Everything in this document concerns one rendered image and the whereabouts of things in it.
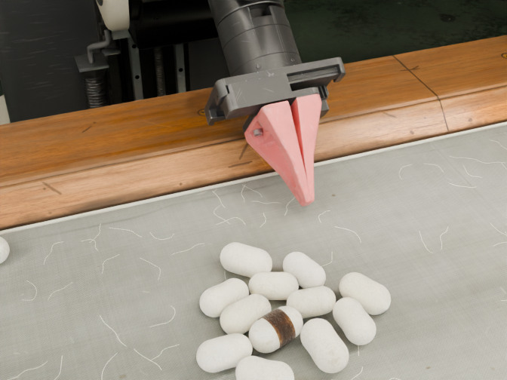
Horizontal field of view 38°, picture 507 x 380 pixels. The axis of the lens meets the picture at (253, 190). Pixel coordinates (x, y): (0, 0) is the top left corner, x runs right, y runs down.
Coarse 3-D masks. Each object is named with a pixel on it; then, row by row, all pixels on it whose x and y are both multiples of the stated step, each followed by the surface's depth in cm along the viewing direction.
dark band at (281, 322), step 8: (272, 312) 47; (280, 312) 46; (272, 320) 46; (280, 320) 46; (288, 320) 46; (280, 328) 46; (288, 328) 46; (280, 336) 46; (288, 336) 46; (280, 344) 46
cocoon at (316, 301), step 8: (312, 288) 49; (320, 288) 49; (328, 288) 49; (288, 296) 49; (296, 296) 48; (304, 296) 48; (312, 296) 48; (320, 296) 48; (328, 296) 48; (288, 304) 48; (296, 304) 48; (304, 304) 48; (312, 304) 48; (320, 304) 48; (328, 304) 48; (304, 312) 48; (312, 312) 48; (320, 312) 48; (328, 312) 49
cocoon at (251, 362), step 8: (248, 360) 44; (256, 360) 44; (264, 360) 44; (272, 360) 44; (240, 368) 44; (248, 368) 43; (256, 368) 43; (264, 368) 43; (272, 368) 43; (280, 368) 43; (288, 368) 44; (240, 376) 43; (248, 376) 43; (256, 376) 43; (264, 376) 43; (272, 376) 43; (280, 376) 43; (288, 376) 43
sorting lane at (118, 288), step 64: (192, 192) 60; (256, 192) 60; (320, 192) 60; (384, 192) 60; (448, 192) 60; (64, 256) 54; (128, 256) 54; (192, 256) 54; (320, 256) 54; (384, 256) 54; (448, 256) 54; (0, 320) 49; (64, 320) 49; (128, 320) 49; (192, 320) 49; (384, 320) 49; (448, 320) 49
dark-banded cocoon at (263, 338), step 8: (288, 312) 46; (296, 312) 47; (264, 320) 46; (296, 320) 46; (256, 328) 46; (264, 328) 45; (272, 328) 46; (296, 328) 46; (256, 336) 45; (264, 336) 45; (272, 336) 45; (296, 336) 47; (256, 344) 46; (264, 344) 45; (272, 344) 45; (264, 352) 46
